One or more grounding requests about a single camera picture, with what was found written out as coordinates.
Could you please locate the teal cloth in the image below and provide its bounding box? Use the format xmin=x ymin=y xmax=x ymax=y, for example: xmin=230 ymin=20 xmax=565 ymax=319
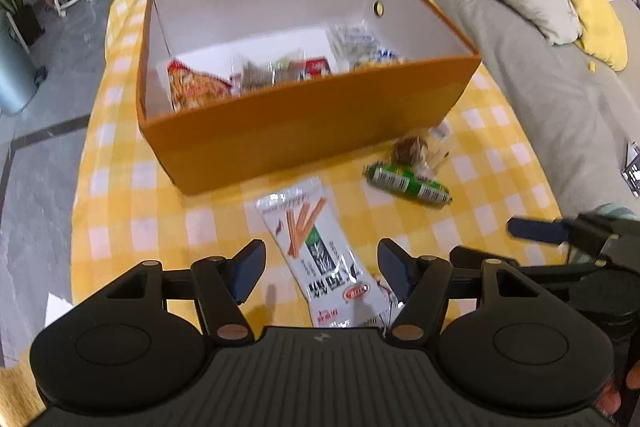
xmin=590 ymin=203 xmax=629 ymax=222

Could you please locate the yellow checkered tablecloth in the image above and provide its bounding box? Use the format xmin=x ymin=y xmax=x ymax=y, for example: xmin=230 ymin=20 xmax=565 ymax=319
xmin=0 ymin=0 xmax=564 ymax=427

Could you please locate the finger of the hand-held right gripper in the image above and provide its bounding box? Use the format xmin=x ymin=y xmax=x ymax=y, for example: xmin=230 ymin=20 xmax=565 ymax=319
xmin=506 ymin=214 xmax=619 ymax=256
xmin=449 ymin=245 xmax=577 ymax=291

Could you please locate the grey pedal trash can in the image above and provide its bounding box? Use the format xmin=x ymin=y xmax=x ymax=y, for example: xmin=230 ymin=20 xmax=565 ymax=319
xmin=0 ymin=14 xmax=42 ymax=116

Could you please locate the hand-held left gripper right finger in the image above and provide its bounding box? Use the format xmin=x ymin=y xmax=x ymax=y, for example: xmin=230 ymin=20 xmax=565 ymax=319
xmin=377 ymin=239 xmax=540 ymax=342

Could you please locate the clear bag of yellow snacks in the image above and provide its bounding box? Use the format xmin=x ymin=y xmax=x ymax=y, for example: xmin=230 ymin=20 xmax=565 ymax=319
xmin=350 ymin=47 xmax=404 ymax=73

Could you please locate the white stick snack packet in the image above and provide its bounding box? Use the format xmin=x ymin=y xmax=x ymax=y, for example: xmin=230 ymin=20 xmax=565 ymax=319
xmin=255 ymin=177 xmax=405 ymax=329

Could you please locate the orange chips packet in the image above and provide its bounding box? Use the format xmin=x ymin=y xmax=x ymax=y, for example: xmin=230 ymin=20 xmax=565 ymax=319
xmin=166 ymin=59 xmax=235 ymax=112

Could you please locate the person's right hand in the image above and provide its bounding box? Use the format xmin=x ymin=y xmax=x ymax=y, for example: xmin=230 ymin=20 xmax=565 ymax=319
xmin=597 ymin=377 xmax=629 ymax=416

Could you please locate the orange cardboard box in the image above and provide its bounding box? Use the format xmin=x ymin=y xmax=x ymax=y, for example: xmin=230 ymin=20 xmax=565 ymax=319
xmin=136 ymin=0 xmax=482 ymax=196

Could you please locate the chocolate bun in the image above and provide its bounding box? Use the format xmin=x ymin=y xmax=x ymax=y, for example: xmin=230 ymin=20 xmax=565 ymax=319
xmin=392 ymin=134 xmax=452 ymax=170

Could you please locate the large red snack packet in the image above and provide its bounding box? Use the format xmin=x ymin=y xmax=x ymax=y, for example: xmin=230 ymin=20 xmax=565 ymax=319
xmin=300 ymin=57 xmax=334 ymax=82

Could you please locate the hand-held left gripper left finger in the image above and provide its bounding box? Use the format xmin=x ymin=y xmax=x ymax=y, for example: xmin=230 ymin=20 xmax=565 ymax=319
xmin=106 ymin=239 xmax=267 ymax=342

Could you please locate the white paper sheet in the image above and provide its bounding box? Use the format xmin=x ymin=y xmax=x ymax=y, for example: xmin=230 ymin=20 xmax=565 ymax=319
xmin=45 ymin=292 xmax=75 ymax=331

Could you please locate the grey sofa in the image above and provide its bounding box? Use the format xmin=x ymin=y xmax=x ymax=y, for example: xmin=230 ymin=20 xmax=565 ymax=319
xmin=400 ymin=0 xmax=640 ymax=233

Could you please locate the dark device on sofa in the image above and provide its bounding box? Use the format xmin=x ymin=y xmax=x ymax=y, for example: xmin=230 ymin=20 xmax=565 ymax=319
xmin=620 ymin=141 xmax=640 ymax=198

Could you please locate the green snack roll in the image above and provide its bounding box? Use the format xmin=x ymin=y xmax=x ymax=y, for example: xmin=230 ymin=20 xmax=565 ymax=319
xmin=363 ymin=161 xmax=451 ymax=206

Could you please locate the clear bag with blue label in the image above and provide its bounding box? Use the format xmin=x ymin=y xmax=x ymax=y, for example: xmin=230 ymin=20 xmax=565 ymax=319
xmin=327 ymin=23 xmax=382 ymax=58

